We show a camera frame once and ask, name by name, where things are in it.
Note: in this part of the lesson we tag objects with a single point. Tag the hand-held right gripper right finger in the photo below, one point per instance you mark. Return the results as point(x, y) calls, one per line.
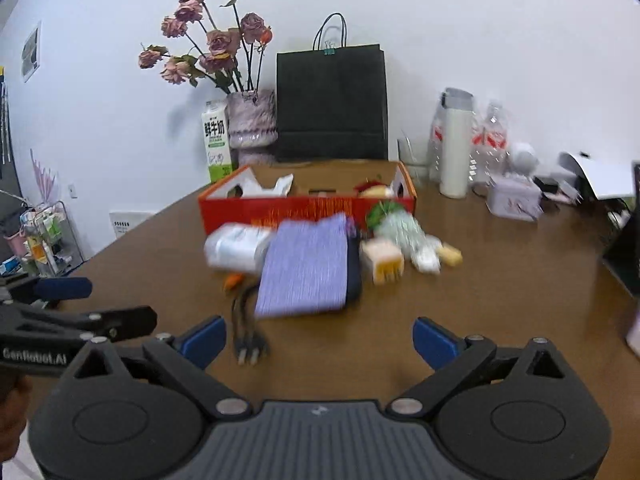
point(432, 344)

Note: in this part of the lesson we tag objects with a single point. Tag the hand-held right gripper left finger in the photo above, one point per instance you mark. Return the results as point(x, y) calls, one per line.
point(205, 341)

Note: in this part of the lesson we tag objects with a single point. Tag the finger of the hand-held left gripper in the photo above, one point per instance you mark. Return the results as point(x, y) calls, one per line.
point(65, 288)
point(110, 321)

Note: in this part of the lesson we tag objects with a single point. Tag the small orange item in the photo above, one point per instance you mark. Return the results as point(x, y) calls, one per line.
point(231, 281)

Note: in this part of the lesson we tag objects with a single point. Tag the yellow white cube box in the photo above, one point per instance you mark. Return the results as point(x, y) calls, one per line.
point(382, 261)

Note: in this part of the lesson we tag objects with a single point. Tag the dark blue case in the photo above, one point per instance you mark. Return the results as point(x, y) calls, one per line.
point(354, 276)

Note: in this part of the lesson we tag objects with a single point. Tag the purple striped pouch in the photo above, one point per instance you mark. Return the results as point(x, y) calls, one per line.
point(305, 266)

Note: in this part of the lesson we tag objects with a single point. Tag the red cardboard box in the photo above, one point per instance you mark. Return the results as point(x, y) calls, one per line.
point(300, 208)

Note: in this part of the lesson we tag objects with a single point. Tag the brown wooden desktop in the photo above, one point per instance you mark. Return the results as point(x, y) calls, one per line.
point(500, 305)

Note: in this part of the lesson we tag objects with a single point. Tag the person's left hand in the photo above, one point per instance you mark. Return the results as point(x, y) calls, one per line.
point(11, 410)

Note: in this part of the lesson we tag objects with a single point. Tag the white printed board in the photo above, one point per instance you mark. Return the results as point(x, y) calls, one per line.
point(127, 222)

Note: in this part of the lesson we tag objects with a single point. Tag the clear plastic bag green ribbon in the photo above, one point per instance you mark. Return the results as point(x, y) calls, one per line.
point(412, 240)

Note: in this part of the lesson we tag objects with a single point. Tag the pink feather decoration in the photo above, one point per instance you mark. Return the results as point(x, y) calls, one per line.
point(44, 175)

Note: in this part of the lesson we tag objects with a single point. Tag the red yellow fruit toy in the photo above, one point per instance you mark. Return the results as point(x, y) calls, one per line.
point(376, 191)

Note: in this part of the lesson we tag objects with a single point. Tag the white round device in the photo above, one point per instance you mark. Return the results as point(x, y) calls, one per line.
point(514, 200)

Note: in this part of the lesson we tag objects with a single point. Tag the white paper in box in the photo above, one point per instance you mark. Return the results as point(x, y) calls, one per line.
point(277, 188)

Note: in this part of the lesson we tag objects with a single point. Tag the clear drinking glass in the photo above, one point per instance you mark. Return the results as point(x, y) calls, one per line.
point(412, 160)

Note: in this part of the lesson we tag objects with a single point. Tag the white thermos bottle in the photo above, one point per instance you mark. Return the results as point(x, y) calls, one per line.
point(455, 160)

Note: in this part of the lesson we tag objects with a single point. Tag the clear red-label water bottle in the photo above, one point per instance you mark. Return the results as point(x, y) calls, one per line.
point(434, 145)
point(491, 145)

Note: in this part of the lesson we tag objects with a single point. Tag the white green milk carton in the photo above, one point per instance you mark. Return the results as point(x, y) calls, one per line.
point(216, 140)

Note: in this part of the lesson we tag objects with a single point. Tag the lilac object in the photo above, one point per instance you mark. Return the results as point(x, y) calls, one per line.
point(633, 331)

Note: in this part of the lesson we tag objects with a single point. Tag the tablet with dark stand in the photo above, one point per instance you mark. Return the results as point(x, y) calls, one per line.
point(622, 257)

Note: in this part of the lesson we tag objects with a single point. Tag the lilac textured vase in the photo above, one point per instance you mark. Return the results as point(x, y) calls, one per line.
point(252, 122)

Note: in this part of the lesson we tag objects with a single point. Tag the black paper bag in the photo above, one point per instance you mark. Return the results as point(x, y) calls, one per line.
point(330, 100)

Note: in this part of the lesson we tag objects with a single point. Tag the dried pink rose bouquet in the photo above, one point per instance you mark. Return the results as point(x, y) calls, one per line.
point(220, 42)

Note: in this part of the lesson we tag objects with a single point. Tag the green binder clip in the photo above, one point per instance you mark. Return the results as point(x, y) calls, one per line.
point(329, 50)

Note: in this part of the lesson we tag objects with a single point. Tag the white wall socket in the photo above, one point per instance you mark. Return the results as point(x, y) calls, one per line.
point(73, 190)

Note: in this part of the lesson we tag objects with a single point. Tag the white round camera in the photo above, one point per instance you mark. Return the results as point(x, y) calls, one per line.
point(523, 157)

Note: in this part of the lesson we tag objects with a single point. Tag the wall poster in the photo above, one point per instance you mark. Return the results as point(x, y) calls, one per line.
point(30, 55)

